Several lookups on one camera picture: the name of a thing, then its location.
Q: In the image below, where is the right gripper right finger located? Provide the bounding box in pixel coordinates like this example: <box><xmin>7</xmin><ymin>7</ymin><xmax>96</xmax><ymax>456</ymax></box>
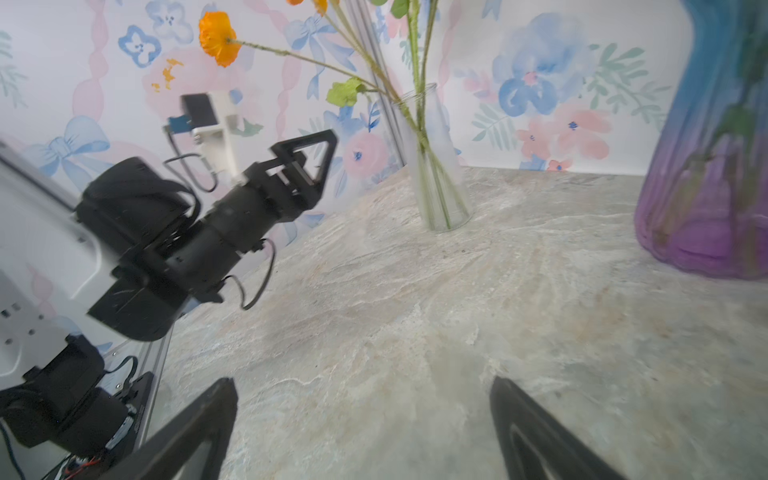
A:
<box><xmin>489</xmin><ymin>376</ymin><xmax>623</xmax><ymax>480</ymax></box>

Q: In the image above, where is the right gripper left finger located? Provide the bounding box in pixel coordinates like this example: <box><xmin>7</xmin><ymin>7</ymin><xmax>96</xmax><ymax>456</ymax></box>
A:
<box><xmin>102</xmin><ymin>377</ymin><xmax>238</xmax><ymax>480</ymax></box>

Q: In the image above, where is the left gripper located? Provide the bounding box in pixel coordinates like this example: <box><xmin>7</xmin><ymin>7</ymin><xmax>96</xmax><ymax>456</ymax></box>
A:
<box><xmin>167</xmin><ymin>130</ymin><xmax>338</xmax><ymax>303</ymax></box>

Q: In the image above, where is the clear glass jar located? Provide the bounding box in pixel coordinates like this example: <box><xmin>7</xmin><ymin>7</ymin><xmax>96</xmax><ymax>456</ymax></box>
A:
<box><xmin>396</xmin><ymin>83</ymin><xmax>474</xmax><ymax>232</ymax></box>

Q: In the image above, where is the blue purple glass vase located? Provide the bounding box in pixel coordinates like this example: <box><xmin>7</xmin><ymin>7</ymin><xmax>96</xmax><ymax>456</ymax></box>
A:
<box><xmin>634</xmin><ymin>1</ymin><xmax>767</xmax><ymax>279</ymax></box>

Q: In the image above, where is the cream yellow rose stem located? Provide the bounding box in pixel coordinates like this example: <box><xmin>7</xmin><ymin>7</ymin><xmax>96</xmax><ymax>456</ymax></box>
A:
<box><xmin>370</xmin><ymin>1</ymin><xmax>451</xmax><ymax>231</ymax></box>

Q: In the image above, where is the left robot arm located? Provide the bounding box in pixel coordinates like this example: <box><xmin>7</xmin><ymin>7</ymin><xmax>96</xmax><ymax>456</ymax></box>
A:
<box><xmin>1</xmin><ymin>130</ymin><xmax>338</xmax><ymax>465</ymax></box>

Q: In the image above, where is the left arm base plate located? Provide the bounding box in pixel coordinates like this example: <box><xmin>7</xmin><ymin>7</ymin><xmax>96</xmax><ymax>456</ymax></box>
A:
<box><xmin>55</xmin><ymin>372</ymin><xmax>155</xmax><ymax>479</ymax></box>

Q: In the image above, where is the aluminium rail frame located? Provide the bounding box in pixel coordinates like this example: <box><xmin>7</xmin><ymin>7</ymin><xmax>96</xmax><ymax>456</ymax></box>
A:
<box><xmin>99</xmin><ymin>330</ymin><xmax>173</xmax><ymax>460</ymax></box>

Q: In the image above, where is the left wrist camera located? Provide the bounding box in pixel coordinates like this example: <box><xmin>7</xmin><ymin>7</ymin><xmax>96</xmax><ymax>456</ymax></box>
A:
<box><xmin>167</xmin><ymin>91</ymin><xmax>240</xmax><ymax>178</ymax></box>

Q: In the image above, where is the left corner aluminium post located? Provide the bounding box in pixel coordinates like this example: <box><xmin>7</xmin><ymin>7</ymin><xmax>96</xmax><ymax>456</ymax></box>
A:
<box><xmin>348</xmin><ymin>0</ymin><xmax>407</xmax><ymax>167</ymax></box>

